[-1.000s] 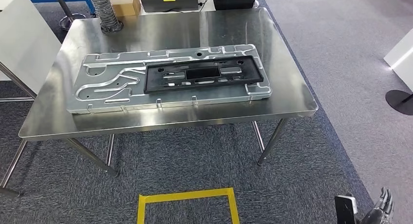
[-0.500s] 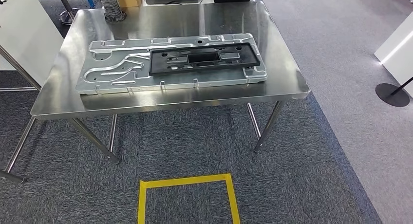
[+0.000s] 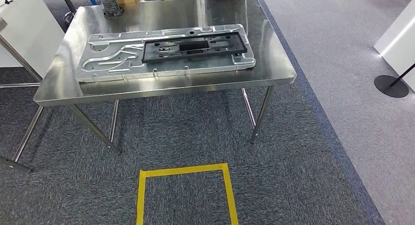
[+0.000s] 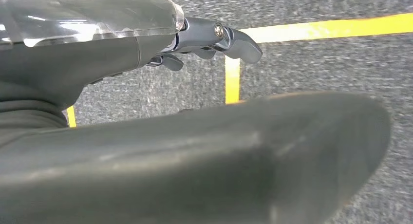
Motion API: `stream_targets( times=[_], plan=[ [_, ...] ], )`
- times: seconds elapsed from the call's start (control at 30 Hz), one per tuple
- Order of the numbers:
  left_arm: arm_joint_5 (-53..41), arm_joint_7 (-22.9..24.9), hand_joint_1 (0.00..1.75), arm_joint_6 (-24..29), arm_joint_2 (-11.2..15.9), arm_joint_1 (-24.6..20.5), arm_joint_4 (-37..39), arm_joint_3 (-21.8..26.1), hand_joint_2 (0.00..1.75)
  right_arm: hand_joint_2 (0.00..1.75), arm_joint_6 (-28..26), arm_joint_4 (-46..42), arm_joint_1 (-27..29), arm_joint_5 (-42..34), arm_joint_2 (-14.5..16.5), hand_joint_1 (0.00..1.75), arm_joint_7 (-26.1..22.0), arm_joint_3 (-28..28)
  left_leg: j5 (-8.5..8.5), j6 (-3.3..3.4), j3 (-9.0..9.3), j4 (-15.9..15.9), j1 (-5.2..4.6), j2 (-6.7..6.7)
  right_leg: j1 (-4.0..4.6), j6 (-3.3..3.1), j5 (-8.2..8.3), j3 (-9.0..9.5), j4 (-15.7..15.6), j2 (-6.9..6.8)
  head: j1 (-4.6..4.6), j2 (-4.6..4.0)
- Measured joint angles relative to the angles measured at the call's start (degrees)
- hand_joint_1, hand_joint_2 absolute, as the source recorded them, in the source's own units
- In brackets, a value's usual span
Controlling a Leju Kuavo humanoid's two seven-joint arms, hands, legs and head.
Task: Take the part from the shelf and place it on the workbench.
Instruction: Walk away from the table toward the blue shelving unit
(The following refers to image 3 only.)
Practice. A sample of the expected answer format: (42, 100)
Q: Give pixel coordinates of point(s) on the black plastic bracket part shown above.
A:
(227, 48)

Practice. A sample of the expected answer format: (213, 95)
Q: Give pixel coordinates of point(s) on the stainless steel workbench table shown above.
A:
(272, 55)

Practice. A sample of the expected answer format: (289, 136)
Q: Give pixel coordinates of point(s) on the grey metal fixture plate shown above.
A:
(107, 64)

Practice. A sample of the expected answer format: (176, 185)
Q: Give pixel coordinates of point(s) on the yellow floor tape square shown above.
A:
(140, 197)

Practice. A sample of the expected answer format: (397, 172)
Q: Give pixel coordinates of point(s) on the white panel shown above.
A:
(29, 32)
(398, 38)

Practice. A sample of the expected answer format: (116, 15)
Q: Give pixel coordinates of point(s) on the silver stanchion post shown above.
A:
(68, 17)

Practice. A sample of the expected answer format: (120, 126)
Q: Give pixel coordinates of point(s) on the steel frame side table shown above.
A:
(16, 165)

